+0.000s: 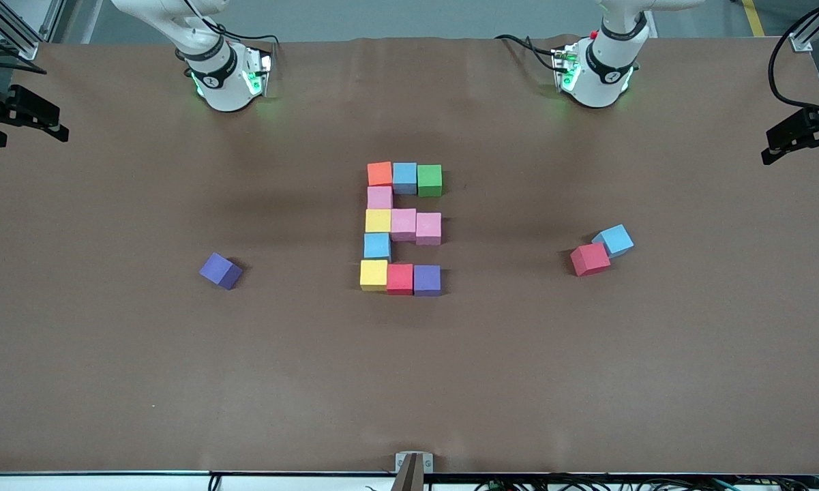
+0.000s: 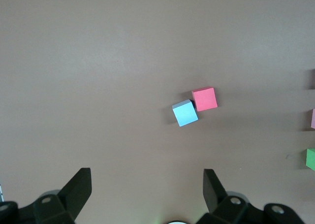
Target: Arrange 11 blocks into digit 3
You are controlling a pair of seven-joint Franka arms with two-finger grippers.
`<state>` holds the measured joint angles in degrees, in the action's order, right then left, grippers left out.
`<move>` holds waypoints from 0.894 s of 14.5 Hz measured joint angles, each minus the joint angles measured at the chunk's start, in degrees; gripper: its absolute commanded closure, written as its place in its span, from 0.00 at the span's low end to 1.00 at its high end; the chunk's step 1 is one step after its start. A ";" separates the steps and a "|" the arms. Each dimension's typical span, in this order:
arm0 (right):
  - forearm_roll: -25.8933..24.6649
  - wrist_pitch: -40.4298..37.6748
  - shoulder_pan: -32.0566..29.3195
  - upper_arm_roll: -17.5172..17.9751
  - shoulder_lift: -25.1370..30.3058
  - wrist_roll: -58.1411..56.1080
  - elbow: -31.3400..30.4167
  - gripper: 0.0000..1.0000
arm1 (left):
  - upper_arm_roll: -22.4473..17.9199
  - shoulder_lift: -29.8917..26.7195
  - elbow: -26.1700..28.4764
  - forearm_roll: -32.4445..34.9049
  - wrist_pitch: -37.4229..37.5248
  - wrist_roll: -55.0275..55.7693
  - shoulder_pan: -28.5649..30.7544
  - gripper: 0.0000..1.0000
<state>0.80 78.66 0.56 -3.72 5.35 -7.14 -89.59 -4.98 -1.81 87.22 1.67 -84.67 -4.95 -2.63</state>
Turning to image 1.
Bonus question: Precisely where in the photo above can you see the green foam cube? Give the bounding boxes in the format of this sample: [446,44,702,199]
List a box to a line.
[417,164,443,198]

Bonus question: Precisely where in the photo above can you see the black base cable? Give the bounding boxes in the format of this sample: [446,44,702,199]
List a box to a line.
[494,33,561,72]

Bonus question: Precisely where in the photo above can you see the purple foam cube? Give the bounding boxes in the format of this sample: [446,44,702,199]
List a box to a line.
[199,253,243,291]
[413,265,442,297]

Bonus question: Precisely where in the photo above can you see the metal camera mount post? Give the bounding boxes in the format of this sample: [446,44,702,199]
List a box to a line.
[394,451,434,491]

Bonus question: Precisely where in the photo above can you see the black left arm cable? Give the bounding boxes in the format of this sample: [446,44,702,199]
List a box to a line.
[769,0,819,113]

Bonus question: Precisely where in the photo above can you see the brown table mat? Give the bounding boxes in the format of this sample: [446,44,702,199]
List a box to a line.
[0,34,819,476]

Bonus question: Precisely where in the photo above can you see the aluminium frame post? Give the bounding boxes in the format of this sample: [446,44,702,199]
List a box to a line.
[0,0,65,61]
[788,0,819,54]

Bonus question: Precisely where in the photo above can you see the tangled black cable bundle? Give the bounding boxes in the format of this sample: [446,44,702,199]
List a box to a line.
[474,475,819,491]

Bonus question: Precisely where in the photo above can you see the white table front rail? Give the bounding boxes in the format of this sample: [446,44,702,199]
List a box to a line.
[0,472,819,491]

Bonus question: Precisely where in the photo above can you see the red foam cube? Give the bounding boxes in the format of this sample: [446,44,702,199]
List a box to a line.
[387,264,415,296]
[570,243,612,277]

